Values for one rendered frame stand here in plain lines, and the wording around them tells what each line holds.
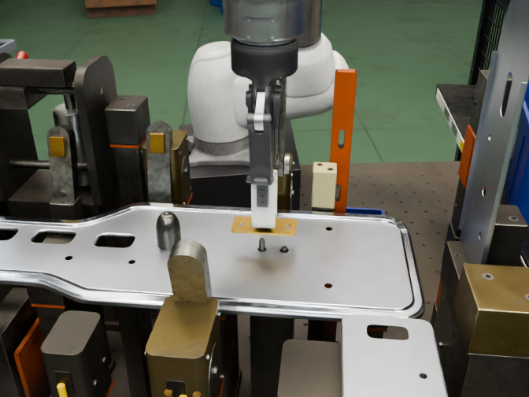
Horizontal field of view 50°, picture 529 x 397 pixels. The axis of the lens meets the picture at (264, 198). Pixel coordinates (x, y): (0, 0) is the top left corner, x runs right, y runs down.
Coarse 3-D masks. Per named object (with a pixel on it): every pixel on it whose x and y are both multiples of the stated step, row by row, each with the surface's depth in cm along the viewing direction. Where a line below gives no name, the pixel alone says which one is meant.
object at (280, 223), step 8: (240, 216) 76; (232, 224) 74; (248, 224) 74; (280, 224) 74; (288, 224) 75; (296, 224) 74; (240, 232) 73; (248, 232) 73; (256, 232) 73; (264, 232) 73; (272, 232) 73; (280, 232) 73; (288, 232) 73
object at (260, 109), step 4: (260, 92) 62; (264, 92) 62; (260, 96) 62; (260, 100) 62; (256, 104) 62; (260, 104) 62; (256, 108) 61; (260, 108) 61; (264, 108) 62; (256, 112) 61; (260, 112) 61; (256, 116) 61; (260, 116) 61; (256, 120) 61; (260, 120) 61; (256, 124) 61; (260, 124) 61; (256, 128) 62; (260, 128) 62
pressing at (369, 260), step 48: (0, 240) 78; (96, 240) 78; (144, 240) 78; (240, 240) 78; (288, 240) 78; (336, 240) 78; (384, 240) 78; (48, 288) 71; (96, 288) 69; (144, 288) 69; (240, 288) 69; (288, 288) 69; (336, 288) 69; (384, 288) 69
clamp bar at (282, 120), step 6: (282, 84) 80; (282, 96) 81; (282, 102) 81; (282, 108) 81; (282, 114) 82; (282, 120) 82; (282, 126) 82; (282, 132) 83; (282, 138) 83; (282, 144) 83; (282, 150) 84; (282, 156) 84; (282, 162) 84; (282, 168) 85; (282, 174) 85
